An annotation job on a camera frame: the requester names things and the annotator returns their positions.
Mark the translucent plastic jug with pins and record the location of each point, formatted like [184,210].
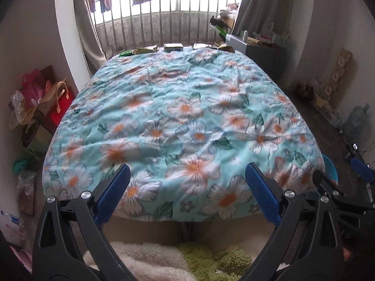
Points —
[269,29]

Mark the grey cabinet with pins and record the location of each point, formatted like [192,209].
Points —
[266,64]

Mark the small picture frame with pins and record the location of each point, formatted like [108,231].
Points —
[109,52]

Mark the wooden rolling pin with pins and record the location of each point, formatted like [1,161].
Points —
[255,40]

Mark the white storage box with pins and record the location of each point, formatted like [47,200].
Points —
[235,44]

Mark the balcony railing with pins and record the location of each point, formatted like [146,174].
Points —
[175,14]

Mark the blue plastic basket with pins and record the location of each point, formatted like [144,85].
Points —
[331,166]

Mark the pale green box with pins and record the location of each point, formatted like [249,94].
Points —
[41,145]

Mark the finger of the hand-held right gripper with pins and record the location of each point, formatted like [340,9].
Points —
[363,166]
[325,181]

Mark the black round pan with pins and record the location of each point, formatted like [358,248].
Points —
[30,133]

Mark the pink plastic bag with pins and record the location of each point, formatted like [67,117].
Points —
[33,85]

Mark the pink plush toy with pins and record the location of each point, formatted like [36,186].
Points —
[231,8]

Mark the brown cardboard piece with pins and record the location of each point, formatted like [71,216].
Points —
[27,205]

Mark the grey curtain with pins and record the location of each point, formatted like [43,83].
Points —
[257,3]
[88,35]

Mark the floral teal blanket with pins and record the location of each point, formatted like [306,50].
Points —
[181,108]

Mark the tripod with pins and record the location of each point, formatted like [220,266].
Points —
[350,155]

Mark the phone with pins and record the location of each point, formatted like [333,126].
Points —
[355,147]

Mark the green white boxes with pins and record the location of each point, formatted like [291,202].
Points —
[279,39]

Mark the kraft paper bag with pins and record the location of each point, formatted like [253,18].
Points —
[49,99]

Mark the green fleece garment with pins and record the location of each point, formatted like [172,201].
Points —
[211,262]

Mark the yellow green packet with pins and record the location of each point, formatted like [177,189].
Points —
[145,49]

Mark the dark brown box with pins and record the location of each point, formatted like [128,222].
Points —
[306,90]

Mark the red shopping bag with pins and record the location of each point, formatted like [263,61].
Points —
[57,120]

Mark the green black toy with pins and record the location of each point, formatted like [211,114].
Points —
[218,27]

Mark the dark red bag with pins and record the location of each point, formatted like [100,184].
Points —
[48,73]

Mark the brown cardboard box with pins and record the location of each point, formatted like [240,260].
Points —
[230,22]

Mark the tall printed cardboard panel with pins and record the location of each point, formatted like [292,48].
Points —
[339,67]

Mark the white fleece garment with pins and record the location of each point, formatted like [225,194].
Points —
[140,262]

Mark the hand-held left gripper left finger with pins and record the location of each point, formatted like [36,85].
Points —
[112,193]

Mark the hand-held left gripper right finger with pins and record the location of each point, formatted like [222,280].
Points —
[262,193]

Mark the pink paper bag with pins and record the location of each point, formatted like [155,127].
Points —
[20,256]

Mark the dark packet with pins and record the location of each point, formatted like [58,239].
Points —
[200,46]

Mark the clear plastic bottle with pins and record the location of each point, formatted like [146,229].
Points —
[11,219]

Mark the beige bed base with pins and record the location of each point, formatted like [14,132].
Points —
[222,234]

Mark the green plastic bag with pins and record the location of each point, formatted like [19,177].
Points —
[20,164]

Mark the clear plastic bag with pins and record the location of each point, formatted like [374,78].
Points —
[17,108]
[26,181]

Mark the low cardboard carton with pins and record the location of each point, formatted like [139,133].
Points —
[322,101]

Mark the large clear water jug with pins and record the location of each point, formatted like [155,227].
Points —
[356,121]

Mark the white bottle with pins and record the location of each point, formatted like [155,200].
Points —
[245,36]

